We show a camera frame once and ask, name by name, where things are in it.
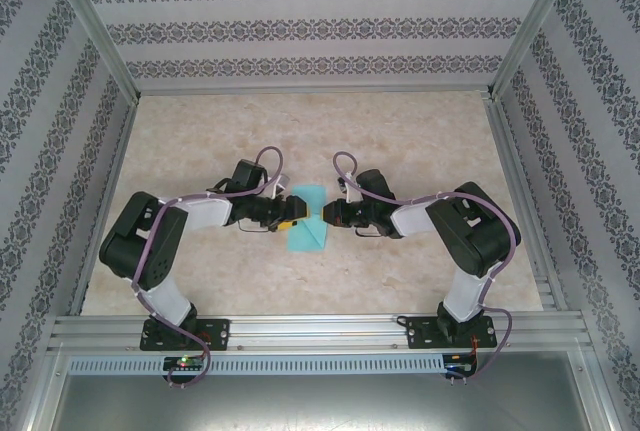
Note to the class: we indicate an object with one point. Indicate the teal paper sheet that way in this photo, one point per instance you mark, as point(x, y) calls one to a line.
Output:
point(305, 241)

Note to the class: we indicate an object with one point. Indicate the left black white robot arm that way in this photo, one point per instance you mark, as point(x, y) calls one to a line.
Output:
point(170, 301)

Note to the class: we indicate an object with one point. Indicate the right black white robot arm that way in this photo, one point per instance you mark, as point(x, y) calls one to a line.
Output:
point(465, 296)

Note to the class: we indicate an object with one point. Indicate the grey sheet metal panel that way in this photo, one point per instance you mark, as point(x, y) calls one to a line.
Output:
point(320, 401)

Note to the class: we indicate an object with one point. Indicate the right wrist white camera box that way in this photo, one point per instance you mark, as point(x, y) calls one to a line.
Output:
point(343, 186)

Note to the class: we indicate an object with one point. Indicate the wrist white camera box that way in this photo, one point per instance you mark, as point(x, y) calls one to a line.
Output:
point(281, 183)
point(343, 186)

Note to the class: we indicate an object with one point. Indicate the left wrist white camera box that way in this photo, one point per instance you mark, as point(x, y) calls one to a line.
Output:
point(281, 183)

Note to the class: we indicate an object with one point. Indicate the aluminium mounting rail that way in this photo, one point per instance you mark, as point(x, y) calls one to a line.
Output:
point(320, 331)

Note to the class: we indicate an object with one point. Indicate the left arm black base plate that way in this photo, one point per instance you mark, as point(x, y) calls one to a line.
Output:
point(220, 333)

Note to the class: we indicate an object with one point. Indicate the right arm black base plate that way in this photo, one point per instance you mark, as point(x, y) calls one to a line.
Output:
point(417, 333)

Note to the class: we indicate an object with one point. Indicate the aluminium table side rail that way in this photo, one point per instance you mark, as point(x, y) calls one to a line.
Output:
point(117, 161)
point(511, 161)

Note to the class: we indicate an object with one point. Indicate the short aluminium frame post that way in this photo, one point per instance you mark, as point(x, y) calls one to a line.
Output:
point(595, 391)
point(47, 391)

